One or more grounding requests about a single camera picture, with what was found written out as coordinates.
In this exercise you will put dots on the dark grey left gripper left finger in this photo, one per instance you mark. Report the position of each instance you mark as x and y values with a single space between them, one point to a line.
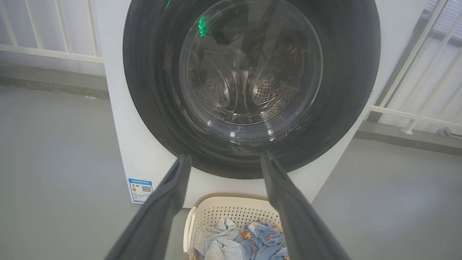
158 213

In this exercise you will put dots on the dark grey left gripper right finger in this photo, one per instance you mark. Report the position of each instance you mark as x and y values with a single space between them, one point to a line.
292 213

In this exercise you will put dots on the blue cartoon print garment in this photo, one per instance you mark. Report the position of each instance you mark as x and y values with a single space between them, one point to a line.
265 238

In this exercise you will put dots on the pale white-blue garment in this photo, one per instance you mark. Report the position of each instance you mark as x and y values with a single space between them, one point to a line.
216 242

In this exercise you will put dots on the black round glass washer door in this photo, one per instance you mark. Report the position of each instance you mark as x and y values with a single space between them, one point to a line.
151 108

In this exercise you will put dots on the cream perforated laundry basket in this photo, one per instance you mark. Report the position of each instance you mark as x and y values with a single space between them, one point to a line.
231 209

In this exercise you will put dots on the white front-load washing machine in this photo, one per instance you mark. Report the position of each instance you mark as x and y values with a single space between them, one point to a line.
119 144

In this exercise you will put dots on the blue energy label sticker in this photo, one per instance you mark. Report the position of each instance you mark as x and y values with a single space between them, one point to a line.
140 190

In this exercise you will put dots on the stainless steel washer drum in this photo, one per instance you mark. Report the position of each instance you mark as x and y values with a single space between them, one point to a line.
245 83

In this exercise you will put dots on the white metal railing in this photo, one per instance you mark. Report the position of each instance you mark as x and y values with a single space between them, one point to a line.
54 53
404 115

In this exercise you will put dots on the small grey metal bracket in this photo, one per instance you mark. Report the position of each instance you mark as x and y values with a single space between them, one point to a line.
449 132

